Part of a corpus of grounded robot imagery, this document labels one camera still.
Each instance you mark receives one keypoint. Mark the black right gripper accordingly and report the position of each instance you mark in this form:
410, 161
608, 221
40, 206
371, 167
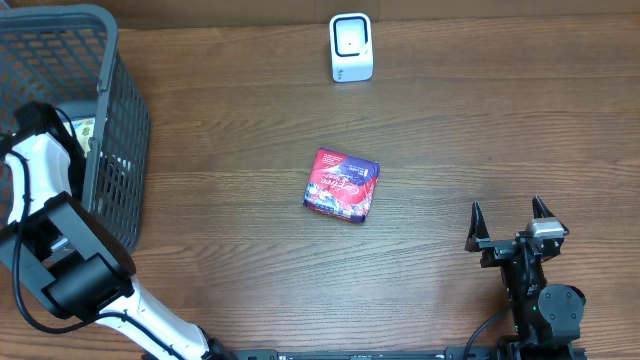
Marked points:
497, 249

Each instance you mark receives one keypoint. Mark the red purple pantyliner pack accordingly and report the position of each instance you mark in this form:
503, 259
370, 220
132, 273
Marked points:
341, 186

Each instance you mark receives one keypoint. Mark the yellow blue snack bag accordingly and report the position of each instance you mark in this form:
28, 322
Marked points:
84, 129

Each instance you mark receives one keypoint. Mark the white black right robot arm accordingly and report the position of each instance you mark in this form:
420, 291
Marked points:
546, 316

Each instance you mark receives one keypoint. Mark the white barcode scanner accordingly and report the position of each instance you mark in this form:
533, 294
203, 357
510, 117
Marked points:
351, 47

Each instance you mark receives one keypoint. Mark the grey plastic mesh basket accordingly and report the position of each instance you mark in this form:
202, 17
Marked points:
67, 56

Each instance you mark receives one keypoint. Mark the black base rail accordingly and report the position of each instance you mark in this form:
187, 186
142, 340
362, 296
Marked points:
450, 353

